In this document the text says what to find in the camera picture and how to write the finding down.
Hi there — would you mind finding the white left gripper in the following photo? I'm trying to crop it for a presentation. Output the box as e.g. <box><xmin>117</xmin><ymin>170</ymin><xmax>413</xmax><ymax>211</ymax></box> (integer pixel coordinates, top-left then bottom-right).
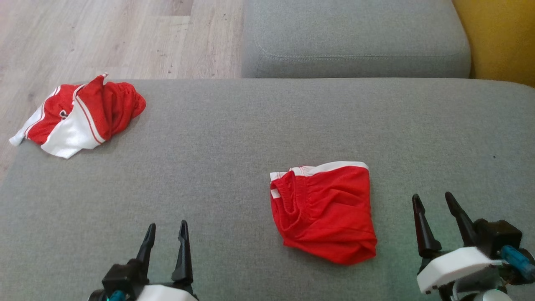
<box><xmin>135</xmin><ymin>220</ymin><xmax>199</xmax><ymax>301</ymax></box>

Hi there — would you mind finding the red shorts white waistband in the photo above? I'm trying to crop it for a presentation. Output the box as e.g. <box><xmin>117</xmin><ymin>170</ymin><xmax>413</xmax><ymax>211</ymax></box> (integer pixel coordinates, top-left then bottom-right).
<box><xmin>270</xmin><ymin>161</ymin><xmax>377</xmax><ymax>265</ymax></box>

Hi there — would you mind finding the red white basketball jersey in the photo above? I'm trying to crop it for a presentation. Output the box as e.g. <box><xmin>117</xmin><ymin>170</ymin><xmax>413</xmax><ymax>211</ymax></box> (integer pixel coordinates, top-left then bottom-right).
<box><xmin>9</xmin><ymin>73</ymin><xmax>147</xmax><ymax>159</ymax></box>

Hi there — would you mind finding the large yellow pillow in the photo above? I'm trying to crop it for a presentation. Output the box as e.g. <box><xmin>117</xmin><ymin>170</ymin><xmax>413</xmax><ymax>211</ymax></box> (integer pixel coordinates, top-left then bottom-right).
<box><xmin>453</xmin><ymin>0</ymin><xmax>535</xmax><ymax>87</ymax></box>

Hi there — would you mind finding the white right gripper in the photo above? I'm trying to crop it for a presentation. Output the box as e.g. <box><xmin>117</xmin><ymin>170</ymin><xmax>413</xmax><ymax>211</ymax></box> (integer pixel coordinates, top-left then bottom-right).
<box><xmin>412</xmin><ymin>191</ymin><xmax>507</xmax><ymax>294</ymax></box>

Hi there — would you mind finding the small grey sofa cushion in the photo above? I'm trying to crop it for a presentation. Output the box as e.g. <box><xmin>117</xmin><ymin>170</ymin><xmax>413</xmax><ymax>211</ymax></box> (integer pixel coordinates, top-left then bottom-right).
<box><xmin>242</xmin><ymin>0</ymin><xmax>472</xmax><ymax>79</ymax></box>

